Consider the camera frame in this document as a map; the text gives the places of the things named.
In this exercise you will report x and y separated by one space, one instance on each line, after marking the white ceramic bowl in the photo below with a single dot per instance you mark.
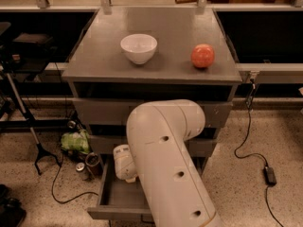
138 48

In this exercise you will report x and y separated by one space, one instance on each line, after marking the grey middle drawer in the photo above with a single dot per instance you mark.
104 144

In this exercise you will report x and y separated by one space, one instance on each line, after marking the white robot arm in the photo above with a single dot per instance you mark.
156 135

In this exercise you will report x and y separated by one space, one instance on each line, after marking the black side shelf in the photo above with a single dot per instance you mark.
25 54

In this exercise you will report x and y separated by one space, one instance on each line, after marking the grey open bottom drawer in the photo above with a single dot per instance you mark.
121 196

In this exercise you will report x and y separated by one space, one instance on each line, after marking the brown tin can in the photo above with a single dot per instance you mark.
93 163

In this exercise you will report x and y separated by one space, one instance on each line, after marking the grey top drawer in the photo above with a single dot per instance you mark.
96 111

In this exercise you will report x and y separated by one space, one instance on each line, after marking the red apple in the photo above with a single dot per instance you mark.
202 56

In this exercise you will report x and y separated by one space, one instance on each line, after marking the black reacher grabber tool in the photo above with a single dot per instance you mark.
41 151

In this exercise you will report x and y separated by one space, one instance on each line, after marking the silver soda can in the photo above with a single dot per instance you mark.
82 171

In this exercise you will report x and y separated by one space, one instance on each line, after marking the green chip bag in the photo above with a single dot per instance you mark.
77 141

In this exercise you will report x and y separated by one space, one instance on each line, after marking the grey drawer cabinet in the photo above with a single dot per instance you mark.
99 68

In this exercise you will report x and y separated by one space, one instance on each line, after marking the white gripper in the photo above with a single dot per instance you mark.
122 164

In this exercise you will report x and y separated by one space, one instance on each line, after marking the black power adapter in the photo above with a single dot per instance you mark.
269 175

